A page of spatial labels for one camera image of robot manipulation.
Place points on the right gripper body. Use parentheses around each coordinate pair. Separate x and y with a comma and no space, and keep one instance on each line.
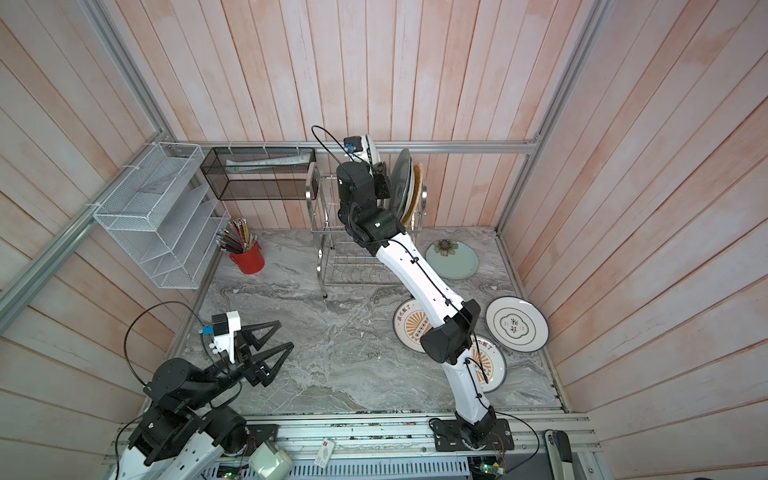
(347,222)

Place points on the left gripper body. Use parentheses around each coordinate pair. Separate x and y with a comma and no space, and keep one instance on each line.
(226,373)

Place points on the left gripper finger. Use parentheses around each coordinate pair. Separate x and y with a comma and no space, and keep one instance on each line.
(267,364)
(258,335)

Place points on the steel dish rack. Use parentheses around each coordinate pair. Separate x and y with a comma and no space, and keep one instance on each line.
(340,261)

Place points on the cream floral plate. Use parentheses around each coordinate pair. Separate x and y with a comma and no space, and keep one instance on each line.
(407,204)

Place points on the pale green glass plate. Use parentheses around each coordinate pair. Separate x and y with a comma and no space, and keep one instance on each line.
(400,176)

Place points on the green rimmed white plate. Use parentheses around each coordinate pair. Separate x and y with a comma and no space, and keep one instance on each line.
(370,150)

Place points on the yellow woven round tray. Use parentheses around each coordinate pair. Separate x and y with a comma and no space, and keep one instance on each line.
(417,181)

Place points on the pale green flower plate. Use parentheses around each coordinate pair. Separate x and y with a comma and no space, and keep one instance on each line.
(452,259)

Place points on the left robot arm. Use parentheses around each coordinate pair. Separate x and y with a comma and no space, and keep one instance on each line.
(182,432)

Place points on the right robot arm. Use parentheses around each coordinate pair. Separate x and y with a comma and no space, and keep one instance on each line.
(452,318)

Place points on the white power adapter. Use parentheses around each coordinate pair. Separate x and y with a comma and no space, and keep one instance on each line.
(269,462)

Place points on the pencils bundle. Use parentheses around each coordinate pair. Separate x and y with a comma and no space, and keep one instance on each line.
(236,237)

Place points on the white tag label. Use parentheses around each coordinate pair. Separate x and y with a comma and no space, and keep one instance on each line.
(324,453)

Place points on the orange sunburst plate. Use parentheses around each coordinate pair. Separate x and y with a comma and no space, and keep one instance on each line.
(410,323)
(489,364)

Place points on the white black-rimmed plate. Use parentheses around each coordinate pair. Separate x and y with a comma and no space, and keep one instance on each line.
(517,324)

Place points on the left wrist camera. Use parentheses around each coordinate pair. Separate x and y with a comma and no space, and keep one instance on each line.
(222,332)

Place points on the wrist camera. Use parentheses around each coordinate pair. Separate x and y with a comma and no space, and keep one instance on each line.
(222,332)
(353,144)

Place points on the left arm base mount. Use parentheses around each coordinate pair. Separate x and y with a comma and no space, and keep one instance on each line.
(259,434)

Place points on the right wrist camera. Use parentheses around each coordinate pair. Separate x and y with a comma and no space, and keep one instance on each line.
(353,144)

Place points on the black mesh wall basket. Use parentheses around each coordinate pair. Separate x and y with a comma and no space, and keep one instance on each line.
(261,173)

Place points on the white mesh wall shelf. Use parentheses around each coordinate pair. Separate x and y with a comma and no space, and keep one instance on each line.
(163,222)

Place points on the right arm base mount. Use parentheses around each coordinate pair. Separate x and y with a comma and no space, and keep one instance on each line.
(453,435)

